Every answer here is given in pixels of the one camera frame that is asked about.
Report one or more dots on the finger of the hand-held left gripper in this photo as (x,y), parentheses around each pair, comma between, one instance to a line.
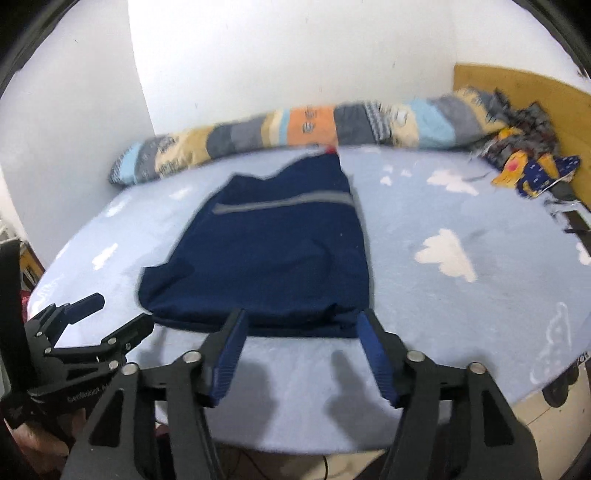
(74,309)
(134,330)

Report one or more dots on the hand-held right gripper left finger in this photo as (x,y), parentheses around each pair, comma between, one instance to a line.
(226,360)

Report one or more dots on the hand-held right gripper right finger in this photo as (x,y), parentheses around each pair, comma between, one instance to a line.
(378,360)

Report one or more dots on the navy work jacket red collar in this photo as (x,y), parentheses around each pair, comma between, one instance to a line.
(272,249)

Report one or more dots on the person's left hand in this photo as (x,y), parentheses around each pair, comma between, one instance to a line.
(46,443)

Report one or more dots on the light blue cloud bed sheet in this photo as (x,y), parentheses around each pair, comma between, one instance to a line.
(461,314)

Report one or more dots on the striped patchwork quilt roll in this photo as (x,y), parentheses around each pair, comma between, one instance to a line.
(258,134)

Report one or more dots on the yellow and blue starry cloth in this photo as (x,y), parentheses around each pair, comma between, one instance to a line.
(531,173)

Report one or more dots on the black phone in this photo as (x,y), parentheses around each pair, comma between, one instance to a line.
(579,221)

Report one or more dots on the black case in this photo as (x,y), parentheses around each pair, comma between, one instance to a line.
(561,189)

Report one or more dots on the dark patterned cloth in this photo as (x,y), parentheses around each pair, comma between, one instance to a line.
(526,124)

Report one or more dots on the wooden headboard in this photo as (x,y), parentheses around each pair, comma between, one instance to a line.
(531,87)

